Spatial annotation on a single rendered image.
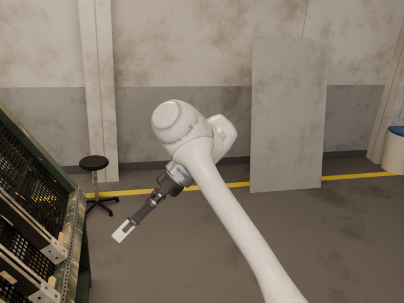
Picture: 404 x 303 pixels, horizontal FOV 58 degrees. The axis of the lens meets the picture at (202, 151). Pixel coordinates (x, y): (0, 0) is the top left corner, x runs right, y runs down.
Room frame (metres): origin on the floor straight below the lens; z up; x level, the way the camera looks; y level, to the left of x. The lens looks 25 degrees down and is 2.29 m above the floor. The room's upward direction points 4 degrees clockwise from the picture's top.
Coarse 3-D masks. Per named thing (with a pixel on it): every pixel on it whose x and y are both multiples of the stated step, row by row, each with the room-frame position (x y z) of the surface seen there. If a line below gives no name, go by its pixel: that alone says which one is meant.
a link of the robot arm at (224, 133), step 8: (208, 120) 0.90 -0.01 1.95; (216, 120) 0.89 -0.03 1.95; (224, 120) 0.89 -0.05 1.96; (216, 128) 0.87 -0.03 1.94; (224, 128) 0.87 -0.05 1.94; (232, 128) 0.88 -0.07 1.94; (216, 136) 0.85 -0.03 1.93; (224, 136) 0.86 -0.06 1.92; (232, 136) 0.88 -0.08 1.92; (216, 144) 0.84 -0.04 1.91; (224, 144) 0.86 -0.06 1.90; (232, 144) 0.89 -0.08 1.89; (216, 152) 0.84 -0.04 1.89; (224, 152) 0.87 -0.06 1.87; (216, 160) 0.86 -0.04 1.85
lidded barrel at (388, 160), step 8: (392, 128) 4.67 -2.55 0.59; (400, 128) 4.70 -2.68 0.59; (392, 136) 4.58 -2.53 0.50; (400, 136) 4.48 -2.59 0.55; (392, 144) 4.55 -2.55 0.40; (400, 144) 4.47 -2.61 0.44; (384, 152) 4.67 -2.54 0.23; (392, 152) 4.53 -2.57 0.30; (400, 152) 4.46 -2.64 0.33; (384, 160) 4.62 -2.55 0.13; (392, 160) 4.52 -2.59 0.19; (400, 160) 4.46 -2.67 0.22; (384, 168) 4.59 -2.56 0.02; (392, 168) 4.50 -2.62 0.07; (400, 168) 4.46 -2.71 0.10
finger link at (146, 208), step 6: (150, 198) 0.79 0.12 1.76; (144, 204) 0.80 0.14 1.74; (156, 204) 0.79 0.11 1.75; (138, 210) 0.80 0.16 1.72; (144, 210) 0.79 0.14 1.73; (150, 210) 0.79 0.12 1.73; (132, 216) 0.79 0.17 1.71; (138, 216) 0.79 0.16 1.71; (144, 216) 0.79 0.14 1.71; (138, 222) 0.79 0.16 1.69
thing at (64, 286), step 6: (78, 186) 2.21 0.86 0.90; (78, 192) 2.14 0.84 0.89; (78, 198) 2.08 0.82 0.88; (78, 204) 2.02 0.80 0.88; (72, 222) 1.80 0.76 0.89; (72, 228) 1.75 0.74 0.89; (72, 234) 1.70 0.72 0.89; (72, 240) 1.65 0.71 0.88; (72, 246) 1.61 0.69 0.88; (66, 264) 1.45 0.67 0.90; (66, 270) 1.41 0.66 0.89; (66, 276) 1.38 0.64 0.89; (66, 282) 1.35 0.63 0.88; (66, 288) 1.31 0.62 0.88; (60, 300) 1.22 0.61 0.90
